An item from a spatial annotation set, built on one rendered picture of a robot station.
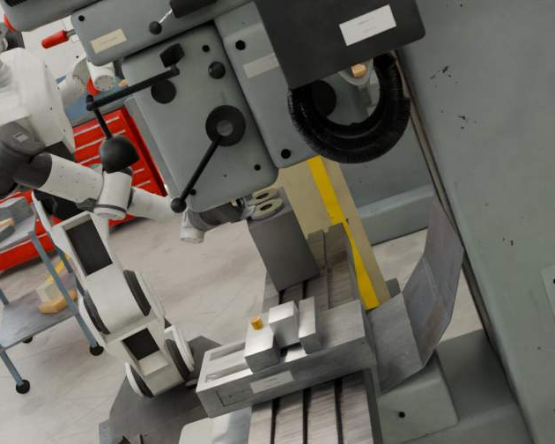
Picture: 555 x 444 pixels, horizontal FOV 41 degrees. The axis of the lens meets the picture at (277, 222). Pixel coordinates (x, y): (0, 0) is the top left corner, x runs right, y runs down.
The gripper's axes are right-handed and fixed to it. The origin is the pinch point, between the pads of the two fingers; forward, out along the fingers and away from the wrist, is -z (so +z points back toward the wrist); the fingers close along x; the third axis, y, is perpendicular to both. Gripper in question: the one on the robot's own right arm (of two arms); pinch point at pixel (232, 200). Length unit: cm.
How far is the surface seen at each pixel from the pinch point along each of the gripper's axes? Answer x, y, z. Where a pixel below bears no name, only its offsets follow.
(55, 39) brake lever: 54, -4, -20
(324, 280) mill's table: -28.5, -6.7, -7.6
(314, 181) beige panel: -61, 83, 107
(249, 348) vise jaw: -8, -38, -31
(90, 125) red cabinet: 14, 185, 426
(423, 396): -40, -32, -45
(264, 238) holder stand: -11.3, -4.5, -2.7
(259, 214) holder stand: -7.3, 0.1, -2.4
